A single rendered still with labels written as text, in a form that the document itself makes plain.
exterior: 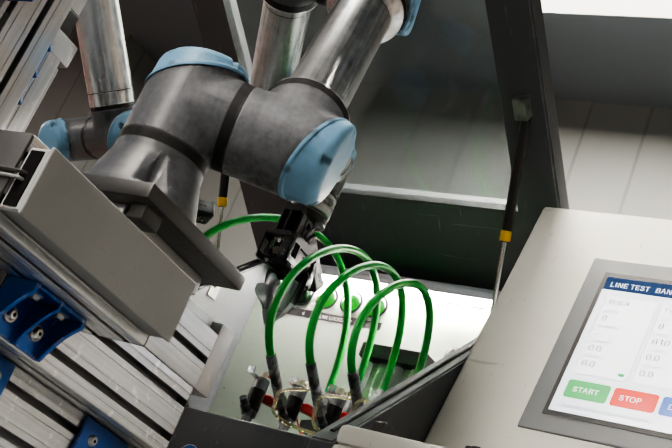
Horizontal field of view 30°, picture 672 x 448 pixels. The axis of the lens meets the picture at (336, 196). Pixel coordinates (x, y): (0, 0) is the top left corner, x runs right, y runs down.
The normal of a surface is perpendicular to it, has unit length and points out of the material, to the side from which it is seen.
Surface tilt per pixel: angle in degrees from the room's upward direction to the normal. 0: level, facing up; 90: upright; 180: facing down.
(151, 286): 90
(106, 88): 119
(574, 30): 180
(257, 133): 110
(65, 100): 90
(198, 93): 90
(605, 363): 76
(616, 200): 90
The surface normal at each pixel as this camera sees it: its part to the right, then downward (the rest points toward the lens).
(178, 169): 0.69, -0.36
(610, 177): -0.40, -0.52
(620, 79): -0.36, 0.85
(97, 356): 0.84, 0.11
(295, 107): 0.22, -0.71
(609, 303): -0.34, -0.71
